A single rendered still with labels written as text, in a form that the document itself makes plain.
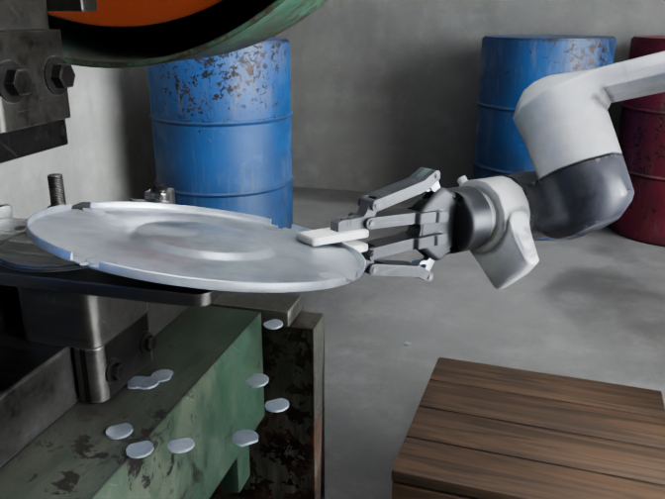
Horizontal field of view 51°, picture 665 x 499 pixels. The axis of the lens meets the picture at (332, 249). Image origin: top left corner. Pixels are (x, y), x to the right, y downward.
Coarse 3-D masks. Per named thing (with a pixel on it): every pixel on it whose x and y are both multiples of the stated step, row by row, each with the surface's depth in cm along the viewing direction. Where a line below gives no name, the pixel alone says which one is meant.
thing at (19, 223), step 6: (0, 222) 73; (6, 222) 73; (12, 222) 73; (18, 222) 73; (24, 222) 73; (0, 228) 71; (6, 228) 71; (12, 228) 71; (18, 228) 71; (24, 228) 71; (0, 234) 69; (6, 234) 69; (12, 234) 69; (0, 240) 68
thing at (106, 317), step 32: (0, 256) 62; (32, 256) 62; (32, 288) 59; (64, 288) 58; (96, 288) 57; (128, 288) 56; (160, 288) 56; (192, 288) 56; (32, 320) 63; (64, 320) 62; (96, 320) 62; (128, 320) 66; (96, 352) 62; (128, 352) 67; (96, 384) 63
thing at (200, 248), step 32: (32, 224) 58; (64, 224) 60; (96, 224) 62; (128, 224) 64; (160, 224) 63; (192, 224) 66; (224, 224) 71; (256, 224) 74; (64, 256) 49; (96, 256) 51; (128, 256) 53; (160, 256) 54; (192, 256) 55; (224, 256) 56; (256, 256) 58; (288, 256) 61; (320, 256) 63; (352, 256) 66; (224, 288) 48; (256, 288) 49; (288, 288) 50; (320, 288) 53
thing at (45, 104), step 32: (0, 0) 60; (32, 0) 64; (0, 32) 56; (32, 32) 60; (0, 64) 56; (32, 64) 60; (64, 64) 62; (0, 96) 57; (32, 96) 60; (64, 96) 65; (0, 128) 57
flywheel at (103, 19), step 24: (96, 0) 92; (120, 0) 91; (144, 0) 90; (168, 0) 89; (192, 0) 89; (216, 0) 88; (240, 0) 92; (96, 24) 93; (120, 24) 92; (144, 24) 91; (168, 24) 94
